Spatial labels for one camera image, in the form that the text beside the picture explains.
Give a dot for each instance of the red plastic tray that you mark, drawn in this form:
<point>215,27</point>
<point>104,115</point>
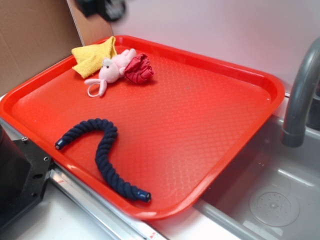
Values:
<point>176,132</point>

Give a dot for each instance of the crumpled red cloth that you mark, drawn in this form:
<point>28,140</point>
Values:
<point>139,70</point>

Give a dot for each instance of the pink plush bunny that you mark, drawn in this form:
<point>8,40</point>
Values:
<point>112,69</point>

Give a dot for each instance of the yellow towel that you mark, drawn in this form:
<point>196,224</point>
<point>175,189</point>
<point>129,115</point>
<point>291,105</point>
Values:
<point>89,58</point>

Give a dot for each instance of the grey sink basin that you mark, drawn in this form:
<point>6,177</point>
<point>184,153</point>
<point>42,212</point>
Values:
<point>269,191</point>

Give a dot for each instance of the grey faucet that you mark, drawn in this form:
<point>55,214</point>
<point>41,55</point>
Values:
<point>303,108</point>

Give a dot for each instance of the brown cardboard panel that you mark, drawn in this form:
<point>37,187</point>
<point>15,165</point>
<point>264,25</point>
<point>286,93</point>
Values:
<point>36,34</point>

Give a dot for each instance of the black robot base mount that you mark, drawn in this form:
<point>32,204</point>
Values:
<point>24,172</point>

